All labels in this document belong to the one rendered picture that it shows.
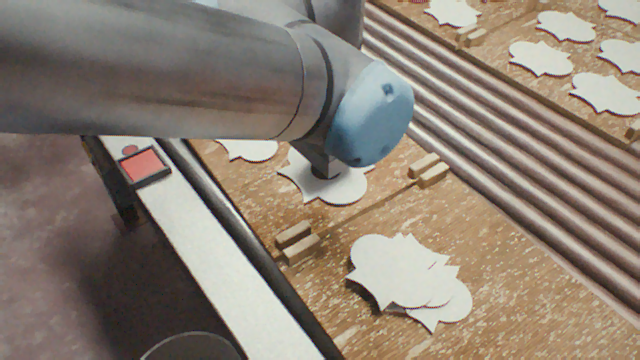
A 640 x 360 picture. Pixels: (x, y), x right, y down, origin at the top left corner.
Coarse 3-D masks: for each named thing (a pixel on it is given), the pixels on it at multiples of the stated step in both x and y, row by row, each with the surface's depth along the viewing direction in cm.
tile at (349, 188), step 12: (288, 156) 68; (300, 156) 68; (288, 168) 66; (300, 168) 66; (348, 168) 67; (372, 168) 67; (300, 180) 65; (312, 180) 65; (324, 180) 65; (336, 180) 65; (348, 180) 65; (360, 180) 65; (312, 192) 64; (324, 192) 64; (336, 192) 64; (348, 192) 64; (360, 192) 64; (336, 204) 62; (348, 204) 63
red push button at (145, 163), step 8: (144, 152) 90; (152, 152) 90; (128, 160) 88; (136, 160) 88; (144, 160) 88; (152, 160) 88; (128, 168) 87; (136, 168) 87; (144, 168) 87; (152, 168) 87; (160, 168) 87; (136, 176) 86
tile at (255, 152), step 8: (224, 144) 89; (232, 144) 89; (240, 144) 89; (248, 144) 89; (256, 144) 89; (264, 144) 89; (272, 144) 89; (232, 152) 88; (240, 152) 88; (248, 152) 88; (256, 152) 88; (264, 152) 88; (272, 152) 88; (232, 160) 87; (248, 160) 87; (256, 160) 86; (264, 160) 87
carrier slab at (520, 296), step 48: (432, 192) 82; (336, 240) 76; (432, 240) 76; (480, 240) 76; (528, 240) 76; (336, 288) 70; (480, 288) 70; (528, 288) 70; (576, 288) 70; (336, 336) 65; (384, 336) 65; (432, 336) 65; (480, 336) 65; (528, 336) 65; (576, 336) 65; (624, 336) 65
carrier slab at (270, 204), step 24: (192, 144) 90; (216, 144) 90; (288, 144) 90; (408, 144) 90; (216, 168) 86; (240, 168) 86; (264, 168) 86; (384, 168) 86; (240, 192) 82; (264, 192) 82; (288, 192) 82; (384, 192) 82; (264, 216) 79; (288, 216) 79; (312, 216) 79; (336, 216) 79; (264, 240) 76
